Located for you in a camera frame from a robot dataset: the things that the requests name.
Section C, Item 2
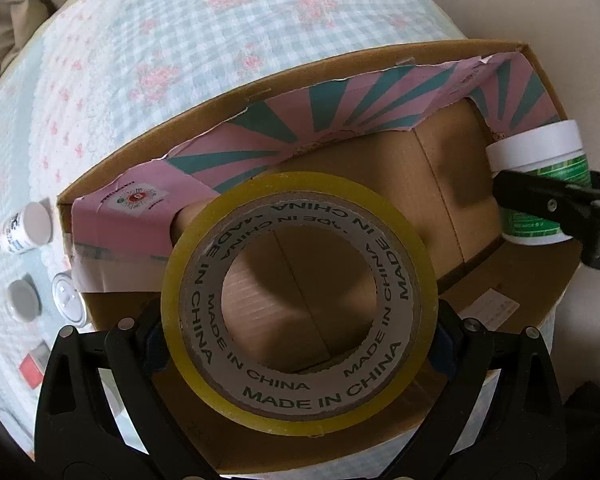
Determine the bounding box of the clear packing tape roll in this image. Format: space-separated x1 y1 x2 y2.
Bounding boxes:
161 172 437 437

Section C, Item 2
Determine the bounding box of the silver lidded dark red jar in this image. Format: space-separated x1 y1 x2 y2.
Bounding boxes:
52 272 88 327

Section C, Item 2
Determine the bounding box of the white bottle with blue print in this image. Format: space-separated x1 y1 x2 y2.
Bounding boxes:
0 202 53 255

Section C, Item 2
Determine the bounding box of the cardboard box with pink flaps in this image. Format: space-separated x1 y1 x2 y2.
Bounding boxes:
55 38 581 476

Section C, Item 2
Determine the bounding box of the blue checkered floral bedsheet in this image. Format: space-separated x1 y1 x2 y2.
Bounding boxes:
0 0 463 456

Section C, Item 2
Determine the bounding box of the white jar with green label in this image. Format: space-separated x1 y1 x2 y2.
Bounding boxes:
484 118 592 246

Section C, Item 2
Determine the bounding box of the dark jar with grey lid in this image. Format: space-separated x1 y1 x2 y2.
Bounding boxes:
5 275 41 323

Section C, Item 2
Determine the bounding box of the small red and white box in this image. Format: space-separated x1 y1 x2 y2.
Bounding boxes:
19 341 50 389

